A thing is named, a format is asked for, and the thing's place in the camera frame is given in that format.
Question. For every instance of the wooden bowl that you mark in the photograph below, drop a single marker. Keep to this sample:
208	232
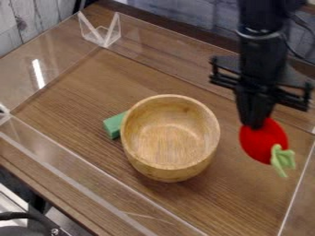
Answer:
169	135

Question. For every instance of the red plush fruit green stem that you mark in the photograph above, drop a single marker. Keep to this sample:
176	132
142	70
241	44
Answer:
265	145

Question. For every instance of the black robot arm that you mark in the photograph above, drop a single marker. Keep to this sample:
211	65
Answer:
263	17

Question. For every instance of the clear acrylic corner bracket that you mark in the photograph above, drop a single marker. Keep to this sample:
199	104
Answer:
100	35

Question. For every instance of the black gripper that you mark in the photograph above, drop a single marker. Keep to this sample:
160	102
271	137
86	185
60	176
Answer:
261	68

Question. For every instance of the green rectangular block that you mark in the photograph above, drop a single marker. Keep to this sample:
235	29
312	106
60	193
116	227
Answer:
110	125

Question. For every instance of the clear acrylic front wall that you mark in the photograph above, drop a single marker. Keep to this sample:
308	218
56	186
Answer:
104	204

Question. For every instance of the black metal table bracket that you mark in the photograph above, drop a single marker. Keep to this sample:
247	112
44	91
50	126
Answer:
44	225

